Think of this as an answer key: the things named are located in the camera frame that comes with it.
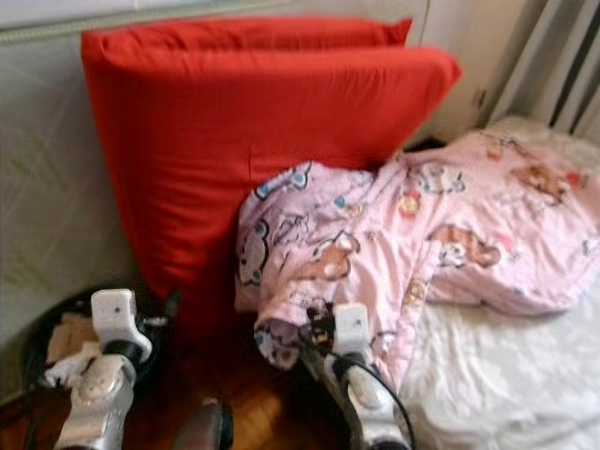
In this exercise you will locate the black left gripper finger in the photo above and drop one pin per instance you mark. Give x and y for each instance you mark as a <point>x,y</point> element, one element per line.
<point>172,306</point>

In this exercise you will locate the pink cartoon print blanket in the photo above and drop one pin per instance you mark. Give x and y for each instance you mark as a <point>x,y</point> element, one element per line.
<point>478,234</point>

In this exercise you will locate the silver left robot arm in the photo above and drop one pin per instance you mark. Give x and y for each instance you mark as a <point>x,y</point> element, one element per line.
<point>98,394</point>

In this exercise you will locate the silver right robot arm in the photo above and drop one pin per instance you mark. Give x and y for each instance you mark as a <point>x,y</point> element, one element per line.
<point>366,403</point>

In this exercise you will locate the brown cardboard piece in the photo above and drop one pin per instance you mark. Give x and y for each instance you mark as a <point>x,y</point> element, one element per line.
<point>70,326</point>

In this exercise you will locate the crumpled white paper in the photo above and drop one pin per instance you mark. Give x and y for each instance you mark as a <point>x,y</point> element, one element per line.
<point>70,366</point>

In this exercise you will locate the black waste bin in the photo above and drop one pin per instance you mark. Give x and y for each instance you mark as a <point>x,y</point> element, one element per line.
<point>33,337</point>

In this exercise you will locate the dark robot knee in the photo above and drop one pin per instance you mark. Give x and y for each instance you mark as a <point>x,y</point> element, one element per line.
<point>204,427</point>

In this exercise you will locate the red folded mattress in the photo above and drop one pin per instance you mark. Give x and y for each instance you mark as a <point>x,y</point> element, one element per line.
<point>244,141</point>

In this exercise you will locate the bed with beige floral sheet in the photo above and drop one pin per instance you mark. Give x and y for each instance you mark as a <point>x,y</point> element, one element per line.
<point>506,375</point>

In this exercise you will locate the grey curtain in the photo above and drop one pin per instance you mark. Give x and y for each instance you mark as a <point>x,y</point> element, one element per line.
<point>548,56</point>

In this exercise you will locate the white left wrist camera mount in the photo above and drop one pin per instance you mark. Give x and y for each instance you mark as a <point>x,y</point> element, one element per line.
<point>112,317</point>

